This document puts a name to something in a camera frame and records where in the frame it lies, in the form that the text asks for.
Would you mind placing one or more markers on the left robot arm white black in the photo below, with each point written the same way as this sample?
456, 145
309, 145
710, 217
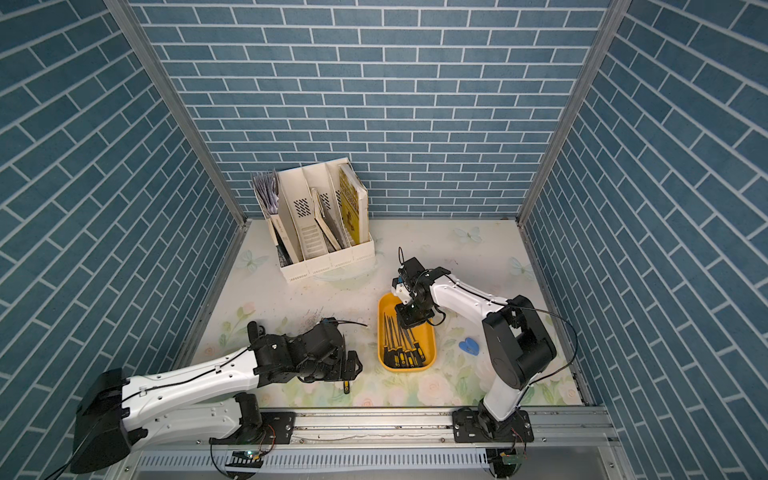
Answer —
212, 401

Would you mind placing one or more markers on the yellow book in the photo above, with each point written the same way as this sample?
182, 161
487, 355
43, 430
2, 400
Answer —
354, 205

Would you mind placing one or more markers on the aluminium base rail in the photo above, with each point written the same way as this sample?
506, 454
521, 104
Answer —
388, 427

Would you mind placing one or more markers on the white file organizer rack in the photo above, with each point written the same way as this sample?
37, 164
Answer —
308, 233

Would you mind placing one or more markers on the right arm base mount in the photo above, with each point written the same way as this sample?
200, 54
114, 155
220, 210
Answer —
476, 426

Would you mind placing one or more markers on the file tool yellow black handle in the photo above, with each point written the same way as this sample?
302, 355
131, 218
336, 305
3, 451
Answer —
386, 354

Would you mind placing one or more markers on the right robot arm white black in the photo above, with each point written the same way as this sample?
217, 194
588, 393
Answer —
518, 343

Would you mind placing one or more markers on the small blue stapler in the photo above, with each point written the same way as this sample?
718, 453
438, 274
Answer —
469, 346

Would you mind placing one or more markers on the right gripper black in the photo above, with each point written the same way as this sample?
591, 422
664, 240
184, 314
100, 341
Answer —
405, 321

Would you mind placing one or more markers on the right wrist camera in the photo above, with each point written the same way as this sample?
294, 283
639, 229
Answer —
401, 288

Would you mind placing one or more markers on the white cable duct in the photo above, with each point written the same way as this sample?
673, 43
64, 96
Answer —
317, 460

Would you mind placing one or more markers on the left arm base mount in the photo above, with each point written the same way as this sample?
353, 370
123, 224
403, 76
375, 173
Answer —
273, 428

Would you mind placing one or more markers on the yellow plastic tray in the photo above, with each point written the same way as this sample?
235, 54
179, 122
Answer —
424, 333

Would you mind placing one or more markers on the purple patterned booklet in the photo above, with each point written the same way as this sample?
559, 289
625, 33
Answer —
265, 186

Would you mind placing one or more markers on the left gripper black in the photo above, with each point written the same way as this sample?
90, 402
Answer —
339, 373

